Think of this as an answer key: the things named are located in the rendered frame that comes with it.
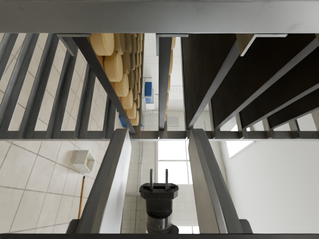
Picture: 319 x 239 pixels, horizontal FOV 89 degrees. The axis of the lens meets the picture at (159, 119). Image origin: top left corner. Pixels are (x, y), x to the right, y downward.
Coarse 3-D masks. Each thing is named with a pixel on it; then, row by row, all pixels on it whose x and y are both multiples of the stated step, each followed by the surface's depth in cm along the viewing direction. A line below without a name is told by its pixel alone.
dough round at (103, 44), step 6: (96, 36) 20; (102, 36) 20; (108, 36) 22; (90, 42) 20; (96, 42) 20; (102, 42) 20; (108, 42) 22; (96, 48) 21; (102, 48) 21; (108, 48) 22; (96, 54) 22; (102, 54) 22; (108, 54) 22
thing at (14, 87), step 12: (36, 36) 69; (24, 48) 65; (24, 60) 65; (12, 72) 60; (24, 72) 63; (12, 84) 60; (12, 96) 59; (0, 108) 55; (12, 108) 58; (0, 120) 55; (0, 132) 55
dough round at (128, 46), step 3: (126, 33) 35; (129, 33) 36; (126, 36) 35; (129, 36) 36; (126, 39) 35; (129, 39) 36; (126, 42) 35; (129, 42) 36; (126, 45) 35; (129, 45) 36; (126, 48) 36; (129, 48) 36; (129, 51) 37
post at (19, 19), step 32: (0, 0) 12; (32, 0) 12; (64, 0) 12; (96, 0) 12; (128, 0) 12; (160, 0) 12; (192, 0) 12; (224, 0) 12; (256, 0) 12; (288, 0) 12; (0, 32) 15; (32, 32) 15; (64, 32) 15; (96, 32) 15; (128, 32) 15; (160, 32) 15; (192, 32) 15; (224, 32) 15; (256, 32) 15; (288, 32) 15
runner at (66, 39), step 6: (60, 36) 15; (66, 36) 15; (72, 36) 15; (78, 36) 15; (84, 36) 15; (90, 36) 15; (66, 42) 16; (72, 42) 17; (66, 48) 16; (72, 48) 17; (72, 54) 17
